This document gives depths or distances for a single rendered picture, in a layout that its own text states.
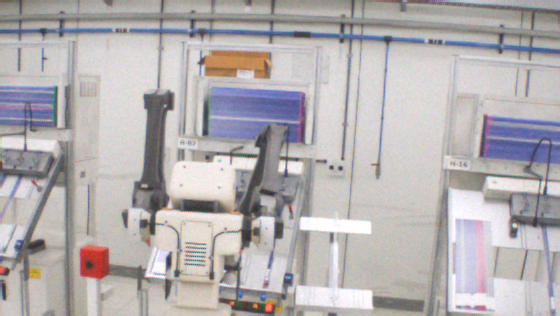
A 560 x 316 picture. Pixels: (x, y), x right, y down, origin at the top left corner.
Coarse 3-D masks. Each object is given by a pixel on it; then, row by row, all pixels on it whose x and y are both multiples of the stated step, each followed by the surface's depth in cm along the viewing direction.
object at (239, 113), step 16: (224, 96) 303; (240, 96) 302; (256, 96) 299; (272, 96) 298; (288, 96) 296; (304, 96) 305; (224, 112) 304; (240, 112) 302; (256, 112) 301; (272, 112) 299; (288, 112) 298; (304, 112) 307; (224, 128) 306; (240, 128) 304; (256, 128) 302
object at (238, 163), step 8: (216, 160) 311; (224, 160) 310; (232, 160) 310; (240, 160) 309; (248, 160) 309; (280, 160) 306; (240, 168) 306; (248, 168) 305; (280, 168) 303; (288, 168) 302; (296, 168) 302
